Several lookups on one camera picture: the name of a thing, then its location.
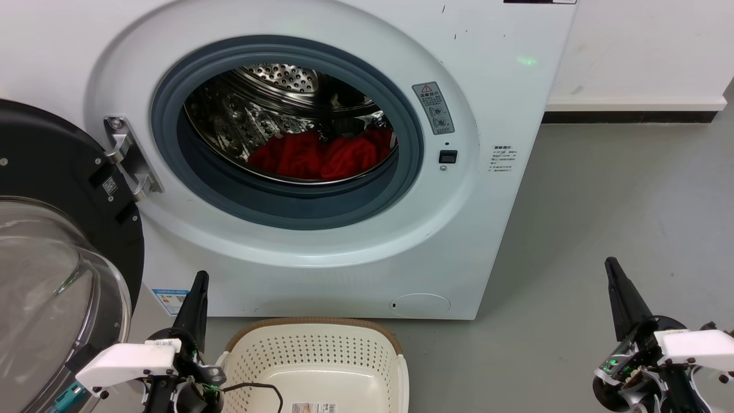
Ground blue energy label sticker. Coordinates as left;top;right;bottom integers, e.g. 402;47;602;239
152;289;190;316

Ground washing machine door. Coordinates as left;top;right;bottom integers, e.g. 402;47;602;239
0;99;145;413

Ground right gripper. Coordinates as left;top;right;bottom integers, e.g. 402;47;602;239
592;257;688;413

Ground silver metal door hinge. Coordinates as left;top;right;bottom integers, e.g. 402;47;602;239
103;116;164;201

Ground small printed text sticker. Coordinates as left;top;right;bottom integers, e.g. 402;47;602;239
489;145;518;174

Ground grey rubber door seal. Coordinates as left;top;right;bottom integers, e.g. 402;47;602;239
151;36;425;231

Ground stainless steel washing machine drum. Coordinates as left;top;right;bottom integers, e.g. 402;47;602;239
183;63;399;185

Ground white and dark wall skirting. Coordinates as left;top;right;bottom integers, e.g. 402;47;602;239
542;96;728;124

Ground grey warning sticker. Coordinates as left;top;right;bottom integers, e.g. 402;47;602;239
412;81;455;136

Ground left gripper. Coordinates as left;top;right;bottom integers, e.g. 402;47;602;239
143;271;226;413

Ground round drain filter cover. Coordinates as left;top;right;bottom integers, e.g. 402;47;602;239
390;293;451;319

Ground red cloth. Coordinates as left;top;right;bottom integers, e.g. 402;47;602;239
248;128;396;182

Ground thin black cable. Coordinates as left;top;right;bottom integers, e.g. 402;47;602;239
221;383;284;413

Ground white front-load washing machine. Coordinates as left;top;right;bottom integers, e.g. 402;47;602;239
0;0;579;321

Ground cream perforated plastic laundry basket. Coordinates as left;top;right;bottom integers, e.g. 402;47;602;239
215;317;409;413

